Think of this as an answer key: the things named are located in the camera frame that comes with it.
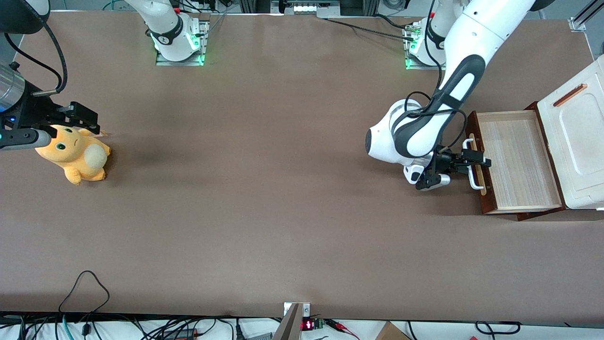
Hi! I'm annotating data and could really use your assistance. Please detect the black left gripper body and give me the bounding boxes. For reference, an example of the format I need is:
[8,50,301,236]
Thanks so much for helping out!
[430,150,457,178]

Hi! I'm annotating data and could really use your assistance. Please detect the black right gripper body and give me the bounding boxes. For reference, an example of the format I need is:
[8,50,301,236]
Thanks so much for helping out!
[18,83,63,129]

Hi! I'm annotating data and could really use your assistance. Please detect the orange plush toy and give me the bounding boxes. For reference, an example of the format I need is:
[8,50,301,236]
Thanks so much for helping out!
[35,124,112,186]

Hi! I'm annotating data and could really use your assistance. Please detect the white and brown cabinet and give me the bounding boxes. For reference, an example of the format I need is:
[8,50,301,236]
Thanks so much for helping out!
[516,54,604,221]

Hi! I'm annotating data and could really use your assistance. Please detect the copper bar on cabinet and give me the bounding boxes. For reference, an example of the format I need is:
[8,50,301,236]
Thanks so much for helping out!
[554,83,589,107]

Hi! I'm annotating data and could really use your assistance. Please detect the brown cardboard box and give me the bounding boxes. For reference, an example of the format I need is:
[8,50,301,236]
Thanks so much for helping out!
[375,321,412,340]

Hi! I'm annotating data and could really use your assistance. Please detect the red clip leads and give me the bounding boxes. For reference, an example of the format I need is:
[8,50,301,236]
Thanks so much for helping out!
[326,319,360,340]

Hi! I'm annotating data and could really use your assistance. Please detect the grey power strip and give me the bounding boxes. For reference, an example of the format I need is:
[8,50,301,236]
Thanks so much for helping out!
[271,0,341,18]

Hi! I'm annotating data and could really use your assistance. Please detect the black power adapter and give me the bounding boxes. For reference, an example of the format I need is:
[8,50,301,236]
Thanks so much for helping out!
[162,328,200,340]

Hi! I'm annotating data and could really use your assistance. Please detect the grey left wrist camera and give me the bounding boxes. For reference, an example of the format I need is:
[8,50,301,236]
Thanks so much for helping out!
[415,173,452,192]

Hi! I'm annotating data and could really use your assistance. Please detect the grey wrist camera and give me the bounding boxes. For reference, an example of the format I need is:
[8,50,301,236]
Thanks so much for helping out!
[415,173,452,192]
[0,128,52,151]

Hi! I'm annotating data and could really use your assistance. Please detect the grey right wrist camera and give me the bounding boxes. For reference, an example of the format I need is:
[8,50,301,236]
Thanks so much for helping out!
[0,128,52,151]

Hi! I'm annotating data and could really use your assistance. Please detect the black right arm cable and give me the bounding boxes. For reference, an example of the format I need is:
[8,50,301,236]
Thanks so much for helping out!
[4,18,68,96]

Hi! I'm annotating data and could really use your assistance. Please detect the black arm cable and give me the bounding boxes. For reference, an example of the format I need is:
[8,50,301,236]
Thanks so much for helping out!
[403,0,469,153]
[4,18,68,96]

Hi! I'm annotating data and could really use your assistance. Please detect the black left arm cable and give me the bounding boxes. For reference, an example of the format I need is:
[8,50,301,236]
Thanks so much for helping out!
[403,0,469,153]

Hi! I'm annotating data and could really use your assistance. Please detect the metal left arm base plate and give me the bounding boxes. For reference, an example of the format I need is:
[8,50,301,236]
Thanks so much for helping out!
[404,23,449,71]

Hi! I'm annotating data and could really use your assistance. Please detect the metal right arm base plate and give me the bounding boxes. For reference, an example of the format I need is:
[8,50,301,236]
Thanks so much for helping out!
[155,19,210,67]

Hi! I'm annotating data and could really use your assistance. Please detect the black cable across table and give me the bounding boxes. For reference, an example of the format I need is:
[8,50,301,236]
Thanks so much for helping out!
[325,18,417,41]

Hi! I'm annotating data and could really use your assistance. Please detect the black oval cable loop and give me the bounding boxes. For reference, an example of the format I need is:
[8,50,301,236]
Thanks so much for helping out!
[475,321,521,335]

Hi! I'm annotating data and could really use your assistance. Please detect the black looped thin cable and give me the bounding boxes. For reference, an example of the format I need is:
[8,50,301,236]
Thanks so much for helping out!
[59,270,110,315]

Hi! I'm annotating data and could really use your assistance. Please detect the aluminium profile frame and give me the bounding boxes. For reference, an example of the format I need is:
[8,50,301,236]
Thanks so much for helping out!
[568,0,604,32]

